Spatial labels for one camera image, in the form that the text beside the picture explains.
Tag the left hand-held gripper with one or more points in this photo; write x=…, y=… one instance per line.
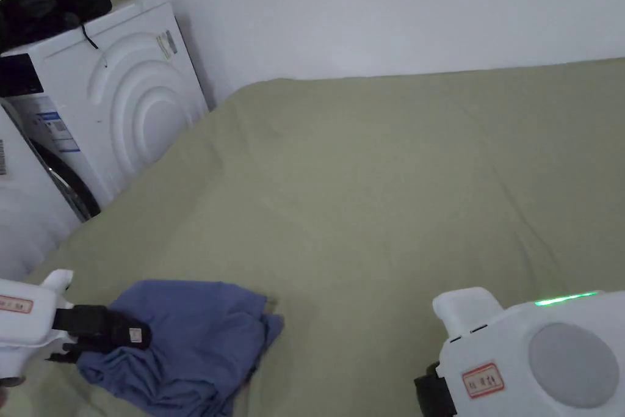
x=22, y=324

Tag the blue shirt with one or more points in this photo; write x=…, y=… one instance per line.
x=200, y=339

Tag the white washing machine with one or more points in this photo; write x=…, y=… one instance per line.
x=127, y=94

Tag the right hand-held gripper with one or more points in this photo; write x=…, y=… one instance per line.
x=537, y=363

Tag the bed with pale green sheet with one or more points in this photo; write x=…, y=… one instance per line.
x=371, y=182

